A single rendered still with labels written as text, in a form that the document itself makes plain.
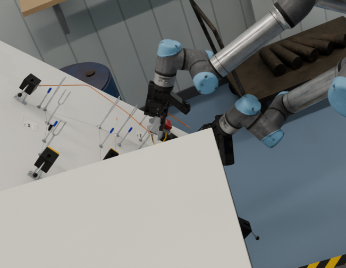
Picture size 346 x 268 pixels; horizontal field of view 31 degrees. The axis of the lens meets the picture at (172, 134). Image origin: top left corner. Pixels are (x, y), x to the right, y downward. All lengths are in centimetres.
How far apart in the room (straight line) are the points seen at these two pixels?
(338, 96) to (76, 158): 82
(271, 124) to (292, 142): 185
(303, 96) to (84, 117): 75
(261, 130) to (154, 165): 107
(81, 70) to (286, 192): 139
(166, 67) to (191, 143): 107
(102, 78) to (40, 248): 263
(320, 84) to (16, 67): 103
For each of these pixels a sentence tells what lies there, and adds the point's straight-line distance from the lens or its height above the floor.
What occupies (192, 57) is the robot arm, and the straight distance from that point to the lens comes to 210.
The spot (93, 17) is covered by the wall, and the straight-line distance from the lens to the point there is 417.
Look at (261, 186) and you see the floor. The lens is 368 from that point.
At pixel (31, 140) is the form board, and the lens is 193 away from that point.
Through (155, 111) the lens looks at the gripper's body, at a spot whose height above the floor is 129.
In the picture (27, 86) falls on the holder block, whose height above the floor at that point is 159.
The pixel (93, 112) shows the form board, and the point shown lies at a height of 132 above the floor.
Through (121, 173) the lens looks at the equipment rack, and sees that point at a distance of 104.
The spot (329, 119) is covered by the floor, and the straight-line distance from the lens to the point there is 405.
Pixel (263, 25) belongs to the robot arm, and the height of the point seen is 154.
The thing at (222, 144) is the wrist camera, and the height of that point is 116.
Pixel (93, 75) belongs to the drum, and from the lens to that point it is 362.
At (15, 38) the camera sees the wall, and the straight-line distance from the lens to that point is 416.
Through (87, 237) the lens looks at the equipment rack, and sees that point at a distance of 95.
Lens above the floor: 247
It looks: 35 degrees down
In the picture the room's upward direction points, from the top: 20 degrees counter-clockwise
